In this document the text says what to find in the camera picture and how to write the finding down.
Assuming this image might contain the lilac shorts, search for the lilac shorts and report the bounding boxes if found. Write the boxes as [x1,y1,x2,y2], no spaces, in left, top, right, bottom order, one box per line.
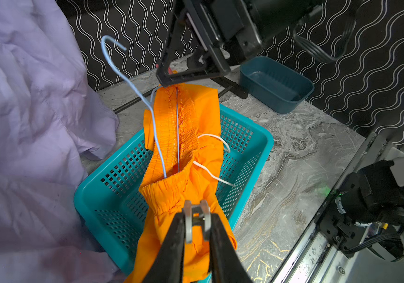
[0,1,118,283]

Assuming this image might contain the white clothespin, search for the white clothespin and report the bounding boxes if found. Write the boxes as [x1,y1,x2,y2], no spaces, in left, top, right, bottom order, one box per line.
[182,200,211,244]

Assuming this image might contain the light blue wire hanger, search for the light blue wire hanger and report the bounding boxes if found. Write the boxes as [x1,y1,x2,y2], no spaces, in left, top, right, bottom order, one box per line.
[101,35,181,179]

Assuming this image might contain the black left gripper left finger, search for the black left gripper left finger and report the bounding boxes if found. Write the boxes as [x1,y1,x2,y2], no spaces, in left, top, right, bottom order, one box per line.
[143,212,186,283]

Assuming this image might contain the black clothes rack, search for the black clothes rack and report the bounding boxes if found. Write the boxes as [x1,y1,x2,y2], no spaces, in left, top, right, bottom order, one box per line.
[114,77,249,114]

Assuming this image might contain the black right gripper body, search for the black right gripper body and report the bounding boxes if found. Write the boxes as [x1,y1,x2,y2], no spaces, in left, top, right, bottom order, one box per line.
[184,1,262,67]

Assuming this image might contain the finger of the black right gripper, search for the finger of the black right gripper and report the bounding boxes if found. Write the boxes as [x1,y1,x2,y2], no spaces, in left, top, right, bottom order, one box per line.
[166,47,230,85]
[156,7,187,87]

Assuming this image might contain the orange shorts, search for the orange shorts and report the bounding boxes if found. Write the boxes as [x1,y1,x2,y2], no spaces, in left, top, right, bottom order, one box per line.
[127,94,237,283]

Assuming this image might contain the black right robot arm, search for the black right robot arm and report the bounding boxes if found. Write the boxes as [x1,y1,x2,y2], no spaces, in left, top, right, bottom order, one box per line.
[156,0,362,87]

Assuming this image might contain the teal plastic basket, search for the teal plastic basket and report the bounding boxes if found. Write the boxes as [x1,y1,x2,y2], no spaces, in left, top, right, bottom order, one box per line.
[74,104,273,283]

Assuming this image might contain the dark teal plastic bin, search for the dark teal plastic bin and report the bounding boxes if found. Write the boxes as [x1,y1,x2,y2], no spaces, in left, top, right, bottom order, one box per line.
[240,56,315,114]

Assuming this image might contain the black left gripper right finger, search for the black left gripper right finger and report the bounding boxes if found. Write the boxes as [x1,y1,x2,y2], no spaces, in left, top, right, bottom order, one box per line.
[209,213,252,283]

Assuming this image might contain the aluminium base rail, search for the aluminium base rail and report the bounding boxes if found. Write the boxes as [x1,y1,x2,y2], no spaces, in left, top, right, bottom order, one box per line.
[272,133,404,283]

